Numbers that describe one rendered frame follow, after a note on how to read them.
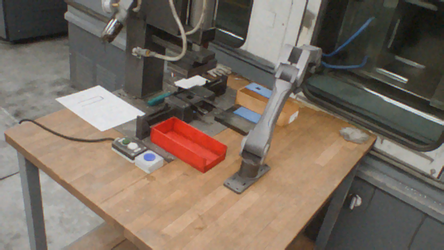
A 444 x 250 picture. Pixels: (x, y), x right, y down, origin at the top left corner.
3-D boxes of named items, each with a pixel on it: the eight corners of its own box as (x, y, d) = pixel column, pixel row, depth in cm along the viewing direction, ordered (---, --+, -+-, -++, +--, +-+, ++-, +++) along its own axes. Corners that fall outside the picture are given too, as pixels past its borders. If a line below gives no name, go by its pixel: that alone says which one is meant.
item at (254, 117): (265, 127, 162) (266, 121, 160) (232, 112, 168) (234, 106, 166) (273, 121, 167) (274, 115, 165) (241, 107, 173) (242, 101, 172)
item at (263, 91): (274, 101, 169) (275, 95, 167) (244, 86, 175) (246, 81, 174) (282, 96, 174) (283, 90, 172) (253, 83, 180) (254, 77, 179)
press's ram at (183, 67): (187, 88, 146) (197, 7, 131) (137, 63, 158) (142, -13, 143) (217, 75, 159) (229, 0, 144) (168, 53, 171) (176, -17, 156)
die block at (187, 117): (181, 127, 156) (183, 110, 152) (162, 116, 160) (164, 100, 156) (213, 110, 171) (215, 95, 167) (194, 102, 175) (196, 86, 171)
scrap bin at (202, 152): (203, 174, 133) (206, 159, 130) (150, 141, 145) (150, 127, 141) (224, 159, 142) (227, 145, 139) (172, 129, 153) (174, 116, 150)
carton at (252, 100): (282, 129, 168) (286, 113, 164) (234, 106, 179) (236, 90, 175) (296, 119, 177) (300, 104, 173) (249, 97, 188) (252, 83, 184)
